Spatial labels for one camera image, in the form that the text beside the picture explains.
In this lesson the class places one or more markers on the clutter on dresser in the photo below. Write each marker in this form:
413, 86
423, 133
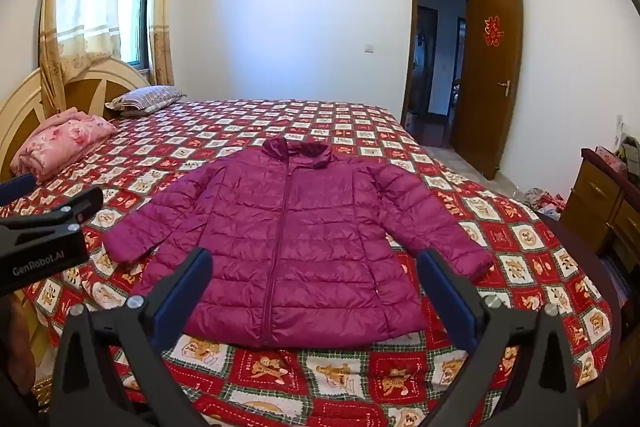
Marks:
617, 157

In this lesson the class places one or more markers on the magenta puffer jacket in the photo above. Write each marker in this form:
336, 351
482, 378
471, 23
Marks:
300, 257

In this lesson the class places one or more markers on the brown wooden door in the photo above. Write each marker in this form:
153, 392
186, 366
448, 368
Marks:
490, 117

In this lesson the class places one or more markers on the brown door frame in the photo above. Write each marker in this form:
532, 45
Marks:
414, 57

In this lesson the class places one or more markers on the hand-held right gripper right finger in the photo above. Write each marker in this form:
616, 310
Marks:
440, 289

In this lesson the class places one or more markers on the red paper door decoration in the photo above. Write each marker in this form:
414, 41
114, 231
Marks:
493, 31

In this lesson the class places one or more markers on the pink floral folded blanket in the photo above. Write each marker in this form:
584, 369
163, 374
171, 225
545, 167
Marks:
60, 142

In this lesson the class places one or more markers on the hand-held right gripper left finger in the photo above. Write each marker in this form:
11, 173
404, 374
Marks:
192, 287

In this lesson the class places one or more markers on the striped pillow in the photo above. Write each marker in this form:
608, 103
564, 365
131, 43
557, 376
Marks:
145, 98

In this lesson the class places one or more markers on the red checkered bedspread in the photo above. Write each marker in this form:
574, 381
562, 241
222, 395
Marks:
350, 122

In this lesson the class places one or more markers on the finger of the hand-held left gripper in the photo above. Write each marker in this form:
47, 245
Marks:
15, 189
75, 207

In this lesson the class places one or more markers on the narrow beige curtain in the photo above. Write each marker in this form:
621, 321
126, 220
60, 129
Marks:
162, 7

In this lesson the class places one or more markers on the wide beige sheer curtain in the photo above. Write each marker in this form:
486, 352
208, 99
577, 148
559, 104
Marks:
80, 7

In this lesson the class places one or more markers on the pile of clutter on floor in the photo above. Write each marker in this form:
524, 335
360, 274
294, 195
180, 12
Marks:
545, 203

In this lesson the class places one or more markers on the wooden dresser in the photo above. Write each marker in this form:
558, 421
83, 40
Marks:
595, 202

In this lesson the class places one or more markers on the cream wooden headboard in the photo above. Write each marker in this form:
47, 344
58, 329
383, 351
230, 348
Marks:
20, 107

